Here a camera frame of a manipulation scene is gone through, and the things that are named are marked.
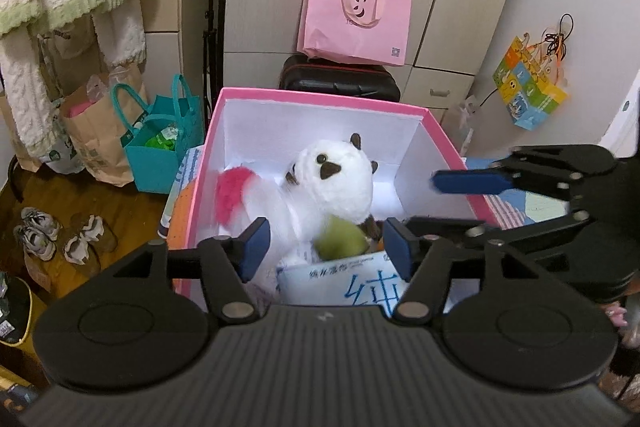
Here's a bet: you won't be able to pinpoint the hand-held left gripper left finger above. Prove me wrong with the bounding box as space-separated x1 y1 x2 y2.
112 216 272 324

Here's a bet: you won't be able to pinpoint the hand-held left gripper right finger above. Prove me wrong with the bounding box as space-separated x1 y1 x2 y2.
382 216 541 325

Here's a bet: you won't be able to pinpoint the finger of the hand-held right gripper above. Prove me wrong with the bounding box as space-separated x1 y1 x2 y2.
404 209 596 268
431 144 618 205

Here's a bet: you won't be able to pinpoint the red plush apple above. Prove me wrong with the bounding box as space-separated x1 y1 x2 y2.
215 167 258 225

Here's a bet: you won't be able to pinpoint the green plush toy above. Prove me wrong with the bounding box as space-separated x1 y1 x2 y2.
314 214 368 260

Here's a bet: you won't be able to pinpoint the white blue wet wipes pack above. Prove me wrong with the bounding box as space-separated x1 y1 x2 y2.
275 249 406 308

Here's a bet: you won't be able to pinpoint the white cat plush toy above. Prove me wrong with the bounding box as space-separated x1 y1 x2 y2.
240 133 381 268

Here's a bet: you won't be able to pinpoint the pink cardboard box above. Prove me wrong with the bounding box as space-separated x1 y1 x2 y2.
170 87 498 313

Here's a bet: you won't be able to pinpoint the patchwork tablecloth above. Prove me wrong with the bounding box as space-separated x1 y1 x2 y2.
159 144 571 258

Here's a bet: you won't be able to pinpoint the colourful paper gift bag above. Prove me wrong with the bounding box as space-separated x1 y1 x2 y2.
492 36 568 131

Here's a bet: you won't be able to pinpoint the white door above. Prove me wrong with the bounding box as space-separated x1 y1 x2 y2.
597 72 640 158

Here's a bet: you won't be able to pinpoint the teal tote bag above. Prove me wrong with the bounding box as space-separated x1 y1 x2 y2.
111 74 203 195

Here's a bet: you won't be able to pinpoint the black suitcase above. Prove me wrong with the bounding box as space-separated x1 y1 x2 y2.
277 54 402 104

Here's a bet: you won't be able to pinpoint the narrow beige cabinet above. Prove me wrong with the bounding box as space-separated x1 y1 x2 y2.
140 0 221 118

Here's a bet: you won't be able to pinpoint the white bag green logo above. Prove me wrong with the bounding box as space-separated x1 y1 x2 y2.
42 132 83 175

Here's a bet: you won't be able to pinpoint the yellow storage box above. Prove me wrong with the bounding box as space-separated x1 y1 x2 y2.
0 274 48 348

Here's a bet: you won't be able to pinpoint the black tripod pole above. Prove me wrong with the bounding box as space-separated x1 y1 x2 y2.
200 0 236 142

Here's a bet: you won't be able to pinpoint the black plastic bag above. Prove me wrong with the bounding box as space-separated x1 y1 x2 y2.
0 272 31 343

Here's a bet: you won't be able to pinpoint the black coat rack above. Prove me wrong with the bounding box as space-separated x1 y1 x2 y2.
7 157 31 202

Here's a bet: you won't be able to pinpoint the beige canvas tote bag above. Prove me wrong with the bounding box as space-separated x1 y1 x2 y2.
37 14 96 60

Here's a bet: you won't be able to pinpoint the patterned bed blanket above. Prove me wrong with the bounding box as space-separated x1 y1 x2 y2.
0 367 41 413

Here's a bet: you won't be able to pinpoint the white fluffy pajama pants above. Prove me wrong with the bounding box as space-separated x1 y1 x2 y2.
0 0 148 160

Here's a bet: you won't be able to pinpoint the white wall charger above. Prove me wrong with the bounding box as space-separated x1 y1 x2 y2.
457 97 481 142

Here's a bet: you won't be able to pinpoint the orange black lanyards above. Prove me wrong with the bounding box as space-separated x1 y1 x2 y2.
542 13 573 62

